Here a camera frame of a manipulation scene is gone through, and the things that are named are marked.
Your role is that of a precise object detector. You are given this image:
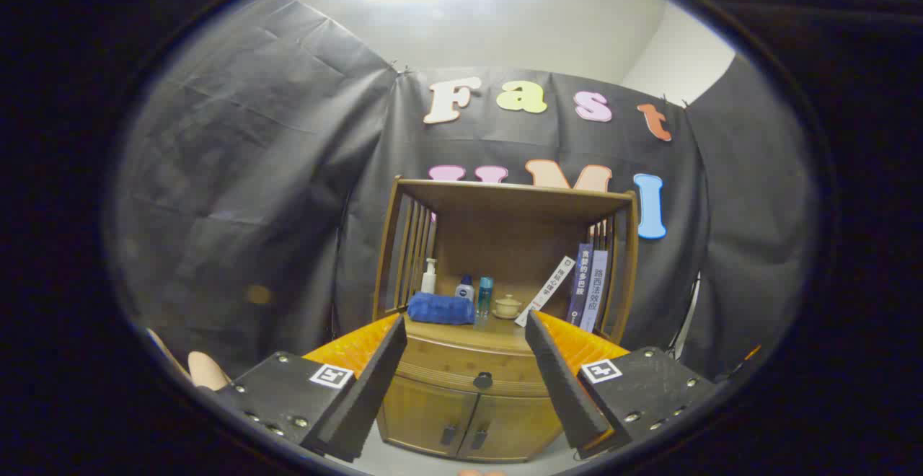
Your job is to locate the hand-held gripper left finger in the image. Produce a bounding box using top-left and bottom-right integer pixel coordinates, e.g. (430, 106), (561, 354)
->
(216, 314), (408, 462)

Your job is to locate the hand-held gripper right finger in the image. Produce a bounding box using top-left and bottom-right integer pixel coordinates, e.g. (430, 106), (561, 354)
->
(524, 310), (718, 460)

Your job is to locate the wooden cabinet door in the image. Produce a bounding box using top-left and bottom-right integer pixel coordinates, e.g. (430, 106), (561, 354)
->
(379, 375), (477, 459)
(458, 393), (565, 462)

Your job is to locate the wooden countertop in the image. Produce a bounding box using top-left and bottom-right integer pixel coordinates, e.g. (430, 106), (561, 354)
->
(402, 314), (538, 354)

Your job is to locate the wooden cabinet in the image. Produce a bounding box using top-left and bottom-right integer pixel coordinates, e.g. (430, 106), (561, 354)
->
(371, 175), (641, 464)

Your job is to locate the white book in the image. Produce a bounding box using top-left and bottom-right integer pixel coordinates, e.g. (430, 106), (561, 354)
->
(514, 256), (576, 328)

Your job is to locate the light purple book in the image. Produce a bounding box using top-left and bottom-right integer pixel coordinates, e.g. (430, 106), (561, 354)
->
(579, 249), (609, 334)

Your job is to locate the dark blue book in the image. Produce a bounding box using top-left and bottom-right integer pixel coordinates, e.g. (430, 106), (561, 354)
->
(567, 243), (593, 327)

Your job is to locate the folded blue towel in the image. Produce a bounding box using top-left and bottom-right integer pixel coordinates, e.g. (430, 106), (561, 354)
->
(407, 291), (477, 326)

